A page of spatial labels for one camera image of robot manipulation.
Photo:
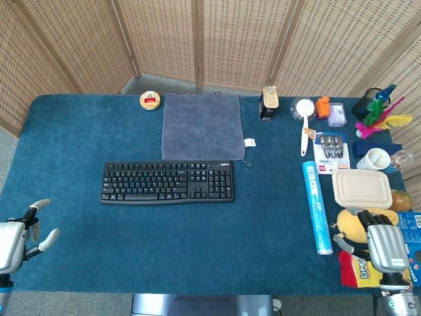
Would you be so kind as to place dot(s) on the white paper cup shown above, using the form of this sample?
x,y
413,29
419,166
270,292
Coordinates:
x,y
373,159

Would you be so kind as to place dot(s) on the round red gold tin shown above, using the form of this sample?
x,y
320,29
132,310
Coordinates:
x,y
150,100

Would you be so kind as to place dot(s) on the black gold can box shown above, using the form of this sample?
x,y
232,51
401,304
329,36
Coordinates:
x,y
269,103

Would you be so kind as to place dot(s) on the colourful feather shuttlecock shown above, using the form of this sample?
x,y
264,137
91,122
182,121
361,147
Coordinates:
x,y
381,120

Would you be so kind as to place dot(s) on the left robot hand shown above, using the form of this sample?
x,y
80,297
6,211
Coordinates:
x,y
10,237

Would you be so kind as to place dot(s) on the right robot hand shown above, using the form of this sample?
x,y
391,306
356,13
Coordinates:
x,y
385,243

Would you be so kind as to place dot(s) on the blue Oreo cookie box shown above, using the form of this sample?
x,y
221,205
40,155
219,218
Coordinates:
x,y
412,240

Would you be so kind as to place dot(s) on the blue cling film roll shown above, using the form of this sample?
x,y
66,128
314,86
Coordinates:
x,y
316,207

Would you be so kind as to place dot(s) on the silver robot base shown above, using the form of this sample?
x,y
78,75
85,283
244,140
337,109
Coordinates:
x,y
202,304

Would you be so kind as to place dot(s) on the black pouch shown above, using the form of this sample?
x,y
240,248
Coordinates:
x,y
363,105

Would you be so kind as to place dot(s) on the black computer keyboard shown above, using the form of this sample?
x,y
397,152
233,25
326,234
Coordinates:
x,y
167,181

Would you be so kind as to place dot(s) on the beige lidded lunch box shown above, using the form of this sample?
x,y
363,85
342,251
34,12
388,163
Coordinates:
x,y
361,189

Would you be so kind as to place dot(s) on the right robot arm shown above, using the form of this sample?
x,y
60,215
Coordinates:
x,y
396,291

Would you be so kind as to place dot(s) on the blue table mat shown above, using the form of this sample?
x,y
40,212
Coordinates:
x,y
184,237

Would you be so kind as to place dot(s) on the green orange mango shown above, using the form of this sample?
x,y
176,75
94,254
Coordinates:
x,y
401,200

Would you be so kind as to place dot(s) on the red yellow Lipton package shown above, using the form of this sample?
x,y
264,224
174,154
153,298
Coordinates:
x,y
356,271

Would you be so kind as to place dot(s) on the clear purple small box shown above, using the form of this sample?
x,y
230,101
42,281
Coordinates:
x,y
336,115

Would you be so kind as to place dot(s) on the blue spray bottle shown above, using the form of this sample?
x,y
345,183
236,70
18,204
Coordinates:
x,y
385,93

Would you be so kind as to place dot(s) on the orange small box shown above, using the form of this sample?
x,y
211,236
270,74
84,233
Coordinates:
x,y
323,107

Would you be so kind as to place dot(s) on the bamboo folding screen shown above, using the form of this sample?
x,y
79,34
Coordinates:
x,y
210,39

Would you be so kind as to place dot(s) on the grey microfibre towel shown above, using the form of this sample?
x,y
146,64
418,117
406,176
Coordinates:
x,y
202,128

